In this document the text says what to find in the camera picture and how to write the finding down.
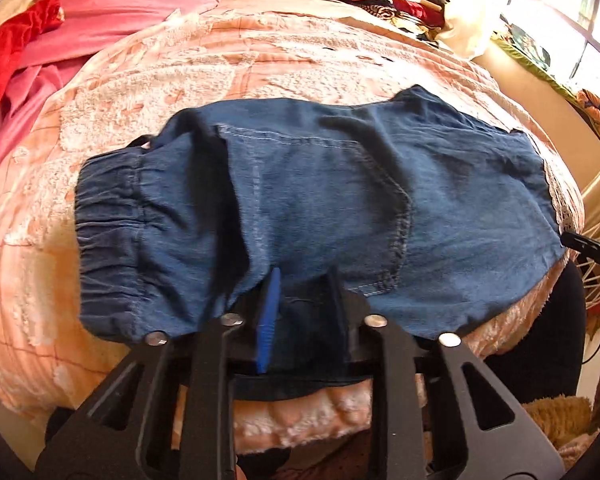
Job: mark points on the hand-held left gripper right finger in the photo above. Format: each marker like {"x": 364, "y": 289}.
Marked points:
{"x": 355, "y": 340}

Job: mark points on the pink quilt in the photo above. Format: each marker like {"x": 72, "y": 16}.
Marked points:
{"x": 105, "y": 15}

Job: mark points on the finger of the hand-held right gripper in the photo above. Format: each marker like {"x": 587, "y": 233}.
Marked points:
{"x": 590, "y": 247}

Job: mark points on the green cloth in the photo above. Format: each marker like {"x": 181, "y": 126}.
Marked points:
{"x": 530, "y": 60}

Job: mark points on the red flowered cloth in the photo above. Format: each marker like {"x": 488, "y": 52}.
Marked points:
{"x": 10, "y": 45}

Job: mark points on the beige bed sheet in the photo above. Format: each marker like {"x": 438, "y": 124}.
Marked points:
{"x": 290, "y": 5}

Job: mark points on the window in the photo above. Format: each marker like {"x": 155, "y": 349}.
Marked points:
{"x": 565, "y": 5}

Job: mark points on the brown fluffy cloth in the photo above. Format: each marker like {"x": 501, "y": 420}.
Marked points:
{"x": 560, "y": 420}

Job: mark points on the person's leg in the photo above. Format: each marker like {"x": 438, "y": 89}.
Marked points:
{"x": 540, "y": 335}

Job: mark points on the peach bear printed blanket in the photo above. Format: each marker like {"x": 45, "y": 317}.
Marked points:
{"x": 180, "y": 70}

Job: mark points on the blue denim pants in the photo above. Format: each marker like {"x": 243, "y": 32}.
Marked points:
{"x": 305, "y": 185}

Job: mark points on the cream curtain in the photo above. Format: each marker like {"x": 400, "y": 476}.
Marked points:
{"x": 472, "y": 15}

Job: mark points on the pile of folded clothes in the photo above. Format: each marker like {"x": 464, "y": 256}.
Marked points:
{"x": 410, "y": 10}

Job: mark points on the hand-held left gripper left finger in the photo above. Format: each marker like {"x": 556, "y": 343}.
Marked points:
{"x": 266, "y": 330}

